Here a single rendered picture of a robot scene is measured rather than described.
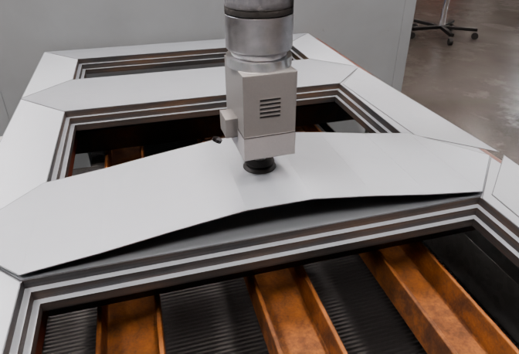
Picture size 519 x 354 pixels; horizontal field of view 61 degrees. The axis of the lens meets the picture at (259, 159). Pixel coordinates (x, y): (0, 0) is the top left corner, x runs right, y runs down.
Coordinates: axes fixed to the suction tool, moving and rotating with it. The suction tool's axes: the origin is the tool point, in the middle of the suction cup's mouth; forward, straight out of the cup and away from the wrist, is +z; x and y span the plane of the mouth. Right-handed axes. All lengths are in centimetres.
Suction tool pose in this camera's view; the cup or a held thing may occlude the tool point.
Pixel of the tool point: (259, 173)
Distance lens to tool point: 58.0
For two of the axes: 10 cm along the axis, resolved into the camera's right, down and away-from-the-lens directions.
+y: 3.0, 4.8, -8.3
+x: 9.5, -1.5, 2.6
